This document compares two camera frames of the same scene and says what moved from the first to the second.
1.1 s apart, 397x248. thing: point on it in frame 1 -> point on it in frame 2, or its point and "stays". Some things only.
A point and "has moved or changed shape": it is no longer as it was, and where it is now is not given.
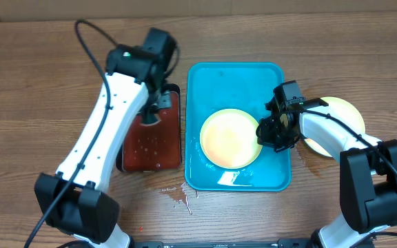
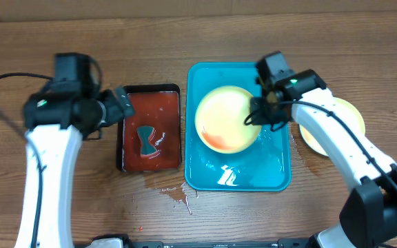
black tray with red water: x=155 y=148 stays
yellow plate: x=228 y=139 has moved or changed shape
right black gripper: x=269 y=138 -> x=258 y=116
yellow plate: x=342 y=112 stays
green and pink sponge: x=149 y=120 -> x=145 y=133
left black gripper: x=164 y=102 -> x=115 y=115
